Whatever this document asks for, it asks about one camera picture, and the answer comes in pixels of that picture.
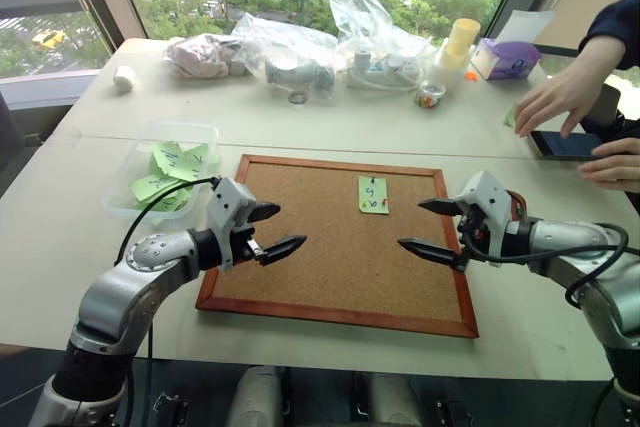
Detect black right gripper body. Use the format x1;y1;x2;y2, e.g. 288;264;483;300
451;200;495;274

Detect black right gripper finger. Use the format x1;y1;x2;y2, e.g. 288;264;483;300
417;197;459;218
397;238;470;273

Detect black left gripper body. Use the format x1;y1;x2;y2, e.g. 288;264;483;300
230;220;265;266

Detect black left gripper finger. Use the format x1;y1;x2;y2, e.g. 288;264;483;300
258;234;308;268
247;201;282;223

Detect wood-framed cork board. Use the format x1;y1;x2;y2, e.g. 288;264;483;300
194;153;480;340

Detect green sticky note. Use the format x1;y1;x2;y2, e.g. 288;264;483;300
357;174;391;216

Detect loose green paper note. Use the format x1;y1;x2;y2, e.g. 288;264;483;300
148;185;195;214
130;173;175;204
148;140;184;179

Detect person's left hand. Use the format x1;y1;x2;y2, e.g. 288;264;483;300
577;137;640;194

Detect person's right hand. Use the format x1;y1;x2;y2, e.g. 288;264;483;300
514;63;610;140

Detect green sticky notes pile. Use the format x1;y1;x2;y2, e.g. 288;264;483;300
173;143;212;182

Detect black smartphone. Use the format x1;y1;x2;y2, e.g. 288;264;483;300
529;129;610;163

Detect clear plastic container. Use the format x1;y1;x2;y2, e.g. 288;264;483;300
101;120;222;225

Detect white plastic cup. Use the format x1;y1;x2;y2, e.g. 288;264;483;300
430;46;471;89

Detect plastic bag with grey item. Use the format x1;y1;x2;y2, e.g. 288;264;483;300
231;11;340;104

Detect grey rounded robot shape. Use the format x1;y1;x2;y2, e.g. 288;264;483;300
231;365;285;427
366;373;420;427

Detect purple tissue pack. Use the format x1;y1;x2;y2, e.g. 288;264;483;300
469;37;543;82

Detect plastic bag with power strip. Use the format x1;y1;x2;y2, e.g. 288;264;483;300
326;0;437;92

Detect stacked yellow plastic cups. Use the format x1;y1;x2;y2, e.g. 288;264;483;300
439;17;482;71

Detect bagged pink cloth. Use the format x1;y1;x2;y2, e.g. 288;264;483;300
164;33;247;80

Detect dark chair back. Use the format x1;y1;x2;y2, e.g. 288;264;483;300
582;83;625;129

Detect small white roll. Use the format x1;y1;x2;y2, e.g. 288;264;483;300
112;64;137;94

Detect yellow car outside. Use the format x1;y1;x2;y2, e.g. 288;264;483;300
31;29;68;51

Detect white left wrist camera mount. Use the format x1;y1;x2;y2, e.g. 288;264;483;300
205;176;257;271

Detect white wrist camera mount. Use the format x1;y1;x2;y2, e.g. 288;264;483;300
454;170;517;269
205;176;257;271

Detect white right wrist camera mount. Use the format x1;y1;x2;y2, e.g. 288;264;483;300
454;170;517;269

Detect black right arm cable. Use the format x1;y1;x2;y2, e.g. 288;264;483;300
466;222;630;309

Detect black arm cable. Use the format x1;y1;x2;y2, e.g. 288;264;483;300
466;222;630;309
114;176;222;427

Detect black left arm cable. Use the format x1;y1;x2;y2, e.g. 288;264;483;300
114;176;222;427

